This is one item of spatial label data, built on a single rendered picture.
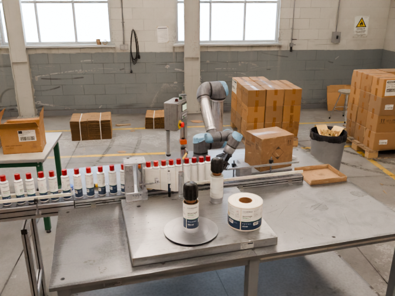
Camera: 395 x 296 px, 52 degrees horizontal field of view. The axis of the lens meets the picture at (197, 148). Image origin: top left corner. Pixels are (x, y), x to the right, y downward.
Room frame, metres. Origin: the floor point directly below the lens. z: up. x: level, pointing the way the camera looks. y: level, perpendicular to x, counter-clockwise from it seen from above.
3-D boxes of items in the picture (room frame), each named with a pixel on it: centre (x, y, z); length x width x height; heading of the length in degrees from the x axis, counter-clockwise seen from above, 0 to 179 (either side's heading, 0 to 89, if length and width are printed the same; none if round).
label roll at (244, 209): (2.10, -0.28, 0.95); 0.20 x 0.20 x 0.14
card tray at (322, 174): (2.88, -0.94, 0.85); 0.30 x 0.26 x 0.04; 105
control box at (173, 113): (2.68, 0.15, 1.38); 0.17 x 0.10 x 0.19; 160
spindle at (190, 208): (2.01, 0.04, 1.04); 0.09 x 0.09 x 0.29
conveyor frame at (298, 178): (2.63, 0.02, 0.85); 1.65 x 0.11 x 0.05; 105
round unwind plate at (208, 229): (2.01, 0.04, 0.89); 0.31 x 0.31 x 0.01
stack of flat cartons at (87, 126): (6.49, 1.75, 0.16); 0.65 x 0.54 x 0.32; 101
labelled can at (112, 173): (2.49, 0.57, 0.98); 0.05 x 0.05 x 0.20
